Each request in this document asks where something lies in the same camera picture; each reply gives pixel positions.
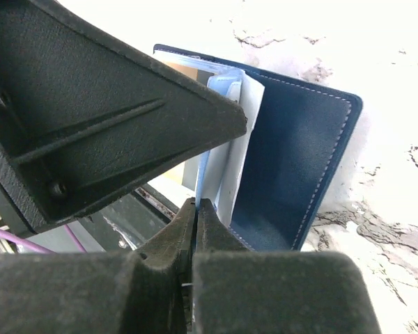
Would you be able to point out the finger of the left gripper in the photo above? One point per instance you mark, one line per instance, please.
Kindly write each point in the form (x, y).
(85, 118)

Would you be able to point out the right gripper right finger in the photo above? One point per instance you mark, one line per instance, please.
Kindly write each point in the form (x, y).
(224, 285)

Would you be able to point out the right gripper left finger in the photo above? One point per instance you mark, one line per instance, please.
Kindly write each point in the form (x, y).
(159, 300)

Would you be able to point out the gold card with stripe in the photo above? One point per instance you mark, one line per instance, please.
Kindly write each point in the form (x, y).
(176, 173)

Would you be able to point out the blue card holder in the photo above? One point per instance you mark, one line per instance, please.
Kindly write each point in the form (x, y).
(299, 138)

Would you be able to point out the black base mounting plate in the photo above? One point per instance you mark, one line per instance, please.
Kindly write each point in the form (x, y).
(130, 221)

